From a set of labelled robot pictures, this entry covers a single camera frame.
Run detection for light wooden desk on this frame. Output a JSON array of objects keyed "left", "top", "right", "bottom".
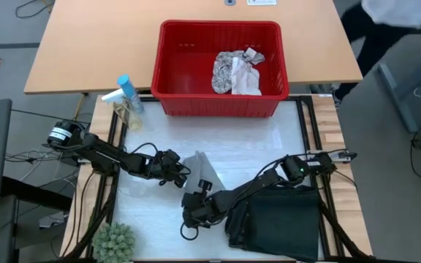
[{"left": 23, "top": 0, "right": 364, "bottom": 95}]

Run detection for black side stand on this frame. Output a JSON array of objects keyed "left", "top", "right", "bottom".
[{"left": 0, "top": 177, "right": 73, "bottom": 263}]

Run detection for white leaf-print garment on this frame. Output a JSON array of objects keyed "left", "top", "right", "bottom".
[{"left": 211, "top": 47, "right": 266, "bottom": 95}]

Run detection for blue capped bottle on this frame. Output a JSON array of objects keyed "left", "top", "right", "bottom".
[{"left": 117, "top": 75, "right": 145, "bottom": 114}]

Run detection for grey metal desk leg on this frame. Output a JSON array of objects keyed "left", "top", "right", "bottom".
[{"left": 377, "top": 61, "right": 421, "bottom": 133}]

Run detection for plain white garment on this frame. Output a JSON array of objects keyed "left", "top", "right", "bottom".
[{"left": 230, "top": 57, "right": 262, "bottom": 96}]

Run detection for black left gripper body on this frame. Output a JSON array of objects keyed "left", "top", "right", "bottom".
[{"left": 148, "top": 148, "right": 191, "bottom": 188}]

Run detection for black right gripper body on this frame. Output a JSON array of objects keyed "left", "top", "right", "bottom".
[{"left": 180, "top": 191, "right": 230, "bottom": 229}]

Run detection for black looped floor cable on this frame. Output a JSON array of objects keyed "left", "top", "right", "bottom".
[{"left": 15, "top": 0, "right": 56, "bottom": 19}]

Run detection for green artificial plant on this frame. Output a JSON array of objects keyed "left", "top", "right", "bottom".
[{"left": 91, "top": 222, "right": 137, "bottom": 263}]

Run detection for small grey cloth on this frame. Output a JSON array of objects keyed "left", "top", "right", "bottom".
[{"left": 181, "top": 150, "right": 226, "bottom": 194}]

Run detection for black aluminium table frame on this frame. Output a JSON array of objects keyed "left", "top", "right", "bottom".
[{"left": 86, "top": 95, "right": 376, "bottom": 263}]

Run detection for red plastic laundry bin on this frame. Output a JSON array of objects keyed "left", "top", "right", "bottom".
[{"left": 151, "top": 20, "right": 290, "bottom": 118}]

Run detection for dark blue denim jeans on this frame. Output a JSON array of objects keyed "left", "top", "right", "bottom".
[{"left": 224, "top": 184, "right": 323, "bottom": 263}]

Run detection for white table mat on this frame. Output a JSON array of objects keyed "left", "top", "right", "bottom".
[{"left": 111, "top": 100, "right": 325, "bottom": 261}]

